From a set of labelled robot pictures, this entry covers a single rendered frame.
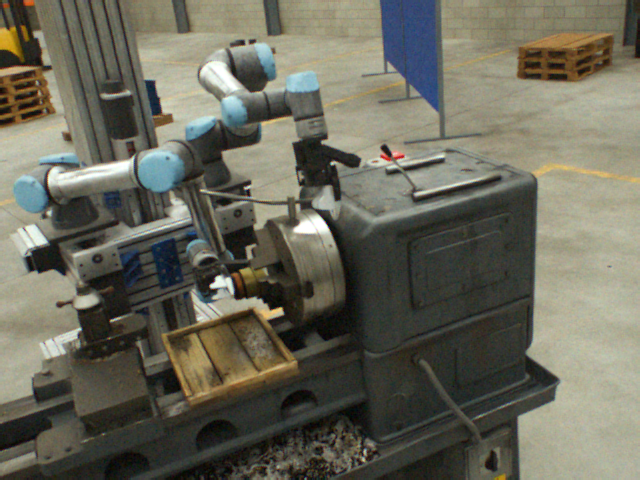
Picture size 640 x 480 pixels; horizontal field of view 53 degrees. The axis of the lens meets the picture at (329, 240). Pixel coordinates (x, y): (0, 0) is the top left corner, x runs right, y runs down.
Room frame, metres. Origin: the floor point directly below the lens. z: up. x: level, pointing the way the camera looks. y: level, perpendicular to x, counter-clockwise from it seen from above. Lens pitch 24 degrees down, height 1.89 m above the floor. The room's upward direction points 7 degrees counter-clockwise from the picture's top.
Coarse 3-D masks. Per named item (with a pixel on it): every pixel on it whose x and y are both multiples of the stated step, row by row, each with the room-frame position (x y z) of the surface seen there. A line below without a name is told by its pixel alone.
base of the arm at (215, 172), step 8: (208, 160) 2.22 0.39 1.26; (216, 160) 2.23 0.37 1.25; (208, 168) 2.22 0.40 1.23; (216, 168) 2.23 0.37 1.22; (224, 168) 2.26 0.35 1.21; (208, 176) 2.21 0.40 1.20; (216, 176) 2.21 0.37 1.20; (224, 176) 2.23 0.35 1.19; (208, 184) 2.20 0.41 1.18; (216, 184) 2.21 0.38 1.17; (224, 184) 2.22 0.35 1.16
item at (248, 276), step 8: (240, 272) 1.57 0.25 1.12; (248, 272) 1.57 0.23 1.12; (256, 272) 1.58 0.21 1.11; (232, 280) 1.55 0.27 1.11; (240, 280) 1.55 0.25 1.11; (248, 280) 1.55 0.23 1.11; (256, 280) 1.55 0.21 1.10; (240, 288) 1.53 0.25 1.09; (248, 288) 1.54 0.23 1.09; (256, 288) 1.54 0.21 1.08; (240, 296) 1.53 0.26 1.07; (248, 296) 1.54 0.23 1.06; (256, 296) 1.56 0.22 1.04
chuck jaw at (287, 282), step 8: (280, 272) 1.58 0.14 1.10; (264, 280) 1.54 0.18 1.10; (272, 280) 1.53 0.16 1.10; (280, 280) 1.52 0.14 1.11; (288, 280) 1.52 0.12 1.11; (264, 288) 1.53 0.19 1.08; (272, 288) 1.51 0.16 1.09; (280, 288) 1.51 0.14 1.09; (288, 288) 1.48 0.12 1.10; (296, 288) 1.49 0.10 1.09; (304, 288) 1.48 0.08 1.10; (288, 296) 1.48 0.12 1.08; (296, 296) 1.49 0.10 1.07; (304, 296) 1.48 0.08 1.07
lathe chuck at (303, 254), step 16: (272, 224) 1.63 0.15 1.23; (288, 224) 1.60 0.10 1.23; (304, 224) 1.60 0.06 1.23; (288, 240) 1.54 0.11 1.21; (304, 240) 1.55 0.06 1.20; (320, 240) 1.55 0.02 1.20; (288, 256) 1.54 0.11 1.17; (304, 256) 1.51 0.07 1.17; (320, 256) 1.52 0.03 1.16; (272, 272) 1.70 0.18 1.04; (288, 272) 1.56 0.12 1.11; (304, 272) 1.49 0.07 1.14; (320, 272) 1.50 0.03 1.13; (320, 288) 1.49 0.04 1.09; (288, 304) 1.60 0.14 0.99; (304, 304) 1.47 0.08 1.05; (320, 304) 1.49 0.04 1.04; (304, 320) 1.50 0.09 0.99
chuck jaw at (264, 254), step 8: (264, 224) 1.70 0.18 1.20; (256, 232) 1.66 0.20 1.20; (264, 232) 1.66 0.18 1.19; (256, 240) 1.66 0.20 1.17; (264, 240) 1.65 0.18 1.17; (272, 240) 1.65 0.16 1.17; (256, 248) 1.63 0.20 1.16; (264, 248) 1.63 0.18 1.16; (272, 248) 1.64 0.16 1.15; (256, 256) 1.61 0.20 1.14; (264, 256) 1.62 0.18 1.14; (272, 256) 1.62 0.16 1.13; (248, 264) 1.62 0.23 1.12; (256, 264) 1.60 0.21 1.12; (264, 264) 1.60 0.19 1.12; (272, 264) 1.63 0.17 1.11
